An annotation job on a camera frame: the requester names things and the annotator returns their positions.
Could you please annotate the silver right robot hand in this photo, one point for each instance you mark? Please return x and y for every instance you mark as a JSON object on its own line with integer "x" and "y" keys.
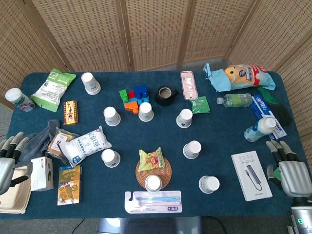
{"x": 293, "y": 176}

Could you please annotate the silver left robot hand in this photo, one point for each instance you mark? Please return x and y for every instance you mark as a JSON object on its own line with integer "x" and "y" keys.
{"x": 6, "y": 170}

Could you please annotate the white paper cup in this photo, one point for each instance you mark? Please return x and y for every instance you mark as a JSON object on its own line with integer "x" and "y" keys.
{"x": 209, "y": 184}
{"x": 111, "y": 116}
{"x": 184, "y": 118}
{"x": 110, "y": 158}
{"x": 145, "y": 112}
{"x": 153, "y": 184}
{"x": 192, "y": 149}

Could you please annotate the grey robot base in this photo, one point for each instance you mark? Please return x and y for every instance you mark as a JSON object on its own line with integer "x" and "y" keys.
{"x": 146, "y": 226}

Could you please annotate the beige takeaway container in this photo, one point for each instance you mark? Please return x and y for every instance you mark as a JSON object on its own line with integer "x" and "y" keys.
{"x": 13, "y": 197}

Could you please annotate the small white box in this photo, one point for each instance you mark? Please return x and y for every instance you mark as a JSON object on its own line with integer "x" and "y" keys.
{"x": 40, "y": 174}

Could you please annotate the grey towel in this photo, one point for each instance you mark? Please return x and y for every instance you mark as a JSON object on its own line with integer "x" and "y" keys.
{"x": 36, "y": 143}

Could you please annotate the white usb hub box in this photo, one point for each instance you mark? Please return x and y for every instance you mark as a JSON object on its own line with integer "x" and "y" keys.
{"x": 251, "y": 175}

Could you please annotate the brown biscuit packet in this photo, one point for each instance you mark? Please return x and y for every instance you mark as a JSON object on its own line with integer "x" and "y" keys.
{"x": 57, "y": 143}

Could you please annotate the white milk bottle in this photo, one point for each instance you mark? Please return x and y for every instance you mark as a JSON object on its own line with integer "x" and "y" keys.
{"x": 258, "y": 130}

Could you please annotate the yellow and blue carton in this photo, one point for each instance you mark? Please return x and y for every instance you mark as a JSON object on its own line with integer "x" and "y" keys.
{"x": 68, "y": 186}

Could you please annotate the green and black sock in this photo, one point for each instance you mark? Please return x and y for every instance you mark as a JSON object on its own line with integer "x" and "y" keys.
{"x": 280, "y": 112}

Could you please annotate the white can with green label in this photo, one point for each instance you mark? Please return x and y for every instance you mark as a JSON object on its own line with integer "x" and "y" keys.
{"x": 19, "y": 100}

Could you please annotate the blue toothpaste box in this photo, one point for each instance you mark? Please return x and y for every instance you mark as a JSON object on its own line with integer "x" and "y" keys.
{"x": 262, "y": 106}

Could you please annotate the dark blue table cloth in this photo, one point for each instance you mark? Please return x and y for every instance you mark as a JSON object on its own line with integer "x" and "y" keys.
{"x": 219, "y": 146}

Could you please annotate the white salt bag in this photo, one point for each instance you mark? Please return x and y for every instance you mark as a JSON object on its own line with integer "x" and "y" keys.
{"x": 85, "y": 146}

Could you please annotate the red and yellow small box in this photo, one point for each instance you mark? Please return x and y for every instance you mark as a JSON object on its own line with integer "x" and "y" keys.
{"x": 70, "y": 113}

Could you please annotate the green and white snack bag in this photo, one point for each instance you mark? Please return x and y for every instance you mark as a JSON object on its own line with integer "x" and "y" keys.
{"x": 51, "y": 89}

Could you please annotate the water bottle with green label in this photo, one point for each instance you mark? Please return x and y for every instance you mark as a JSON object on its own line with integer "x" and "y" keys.
{"x": 236, "y": 100}

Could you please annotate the colourful cartoon snack bag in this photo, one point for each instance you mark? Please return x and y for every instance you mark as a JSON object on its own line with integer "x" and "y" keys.
{"x": 248, "y": 75}

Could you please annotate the light blue face mask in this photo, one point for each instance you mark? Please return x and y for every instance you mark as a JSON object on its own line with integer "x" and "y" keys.
{"x": 220, "y": 81}

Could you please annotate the paper cup far left top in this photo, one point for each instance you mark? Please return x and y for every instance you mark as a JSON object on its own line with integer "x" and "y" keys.
{"x": 90, "y": 84}

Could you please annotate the round woven coaster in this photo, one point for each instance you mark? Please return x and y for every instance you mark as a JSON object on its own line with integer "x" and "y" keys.
{"x": 165, "y": 175}

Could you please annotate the blue toothbrush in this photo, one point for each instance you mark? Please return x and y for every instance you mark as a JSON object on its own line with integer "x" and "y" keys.
{"x": 161, "y": 198}

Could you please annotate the pink toothbrush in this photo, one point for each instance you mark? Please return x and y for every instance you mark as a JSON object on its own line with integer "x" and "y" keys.
{"x": 161, "y": 203}

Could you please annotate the pink packet in clear wrap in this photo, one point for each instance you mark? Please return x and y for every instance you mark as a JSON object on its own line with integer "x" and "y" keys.
{"x": 189, "y": 85}

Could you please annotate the green building block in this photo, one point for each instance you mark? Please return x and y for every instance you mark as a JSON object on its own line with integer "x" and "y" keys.
{"x": 123, "y": 95}

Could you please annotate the orange building block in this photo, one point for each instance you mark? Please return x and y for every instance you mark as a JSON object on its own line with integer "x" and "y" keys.
{"x": 131, "y": 106}

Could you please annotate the green chips packet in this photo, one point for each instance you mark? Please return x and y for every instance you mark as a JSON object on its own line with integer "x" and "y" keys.
{"x": 151, "y": 161}

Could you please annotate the toothbrush blister pack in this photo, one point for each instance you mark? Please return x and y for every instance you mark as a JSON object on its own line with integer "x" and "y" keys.
{"x": 146, "y": 210}

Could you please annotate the light blue building block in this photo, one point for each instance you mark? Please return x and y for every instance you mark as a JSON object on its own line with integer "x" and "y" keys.
{"x": 133, "y": 99}

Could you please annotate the red building block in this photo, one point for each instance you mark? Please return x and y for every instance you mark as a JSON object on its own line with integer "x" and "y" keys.
{"x": 131, "y": 94}

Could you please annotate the bamboo folding screen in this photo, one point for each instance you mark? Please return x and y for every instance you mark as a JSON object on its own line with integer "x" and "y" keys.
{"x": 156, "y": 31}

